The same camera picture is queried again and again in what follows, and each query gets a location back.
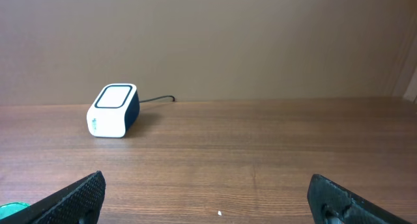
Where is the white barcode scanner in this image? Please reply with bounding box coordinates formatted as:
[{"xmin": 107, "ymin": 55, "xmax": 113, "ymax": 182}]
[{"xmin": 86, "ymin": 83, "xmax": 140, "ymax": 138}]

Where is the teal wet wipes pack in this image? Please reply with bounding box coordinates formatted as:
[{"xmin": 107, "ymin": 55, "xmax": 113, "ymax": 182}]
[{"xmin": 0, "ymin": 202, "xmax": 30, "ymax": 219}]

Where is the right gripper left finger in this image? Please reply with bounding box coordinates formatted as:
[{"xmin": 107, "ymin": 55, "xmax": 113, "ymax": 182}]
[{"xmin": 1, "ymin": 171, "xmax": 106, "ymax": 224}]

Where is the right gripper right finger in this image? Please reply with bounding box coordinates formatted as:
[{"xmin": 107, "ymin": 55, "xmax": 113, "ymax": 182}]
[{"xmin": 307, "ymin": 174, "xmax": 410, "ymax": 224}]

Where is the black scanner cable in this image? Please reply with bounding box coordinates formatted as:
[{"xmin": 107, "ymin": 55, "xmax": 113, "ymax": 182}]
[{"xmin": 139, "ymin": 94, "xmax": 176, "ymax": 104}]

